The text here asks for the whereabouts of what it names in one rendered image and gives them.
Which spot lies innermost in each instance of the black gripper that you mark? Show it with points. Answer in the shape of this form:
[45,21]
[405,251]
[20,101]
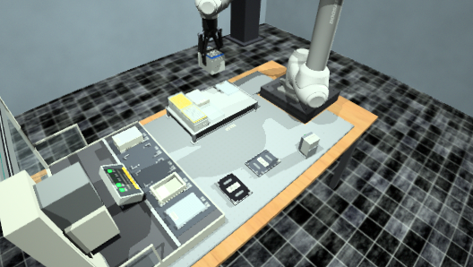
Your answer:
[209,32]

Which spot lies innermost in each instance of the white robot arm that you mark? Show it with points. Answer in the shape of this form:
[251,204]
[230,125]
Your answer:
[311,80]

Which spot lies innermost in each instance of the white ready key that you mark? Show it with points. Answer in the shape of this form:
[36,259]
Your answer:
[308,145]

